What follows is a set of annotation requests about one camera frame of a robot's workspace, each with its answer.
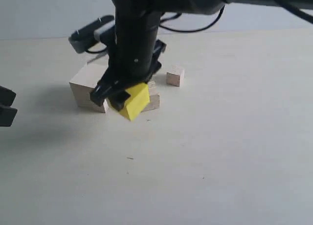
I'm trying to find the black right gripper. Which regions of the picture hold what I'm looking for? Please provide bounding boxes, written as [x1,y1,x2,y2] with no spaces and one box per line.
[89,11,166,111]

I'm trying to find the yellow cube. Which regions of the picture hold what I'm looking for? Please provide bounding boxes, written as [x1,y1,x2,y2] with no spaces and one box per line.
[117,83,150,121]

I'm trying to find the large pale wooden cube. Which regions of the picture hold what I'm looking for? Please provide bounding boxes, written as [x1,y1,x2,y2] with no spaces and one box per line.
[69,63,109,113]

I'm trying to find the medium plywood cube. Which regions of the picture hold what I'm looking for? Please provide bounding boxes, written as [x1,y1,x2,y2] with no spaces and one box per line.
[141,81,160,113]

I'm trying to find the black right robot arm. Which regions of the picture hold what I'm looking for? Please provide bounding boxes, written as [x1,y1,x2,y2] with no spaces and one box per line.
[90,0,313,110]

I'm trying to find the small pale wooden cube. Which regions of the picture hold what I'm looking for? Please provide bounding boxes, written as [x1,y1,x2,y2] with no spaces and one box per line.
[166,66,185,87]

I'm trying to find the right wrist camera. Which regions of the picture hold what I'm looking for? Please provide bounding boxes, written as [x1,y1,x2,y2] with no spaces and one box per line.
[68,15,114,54]

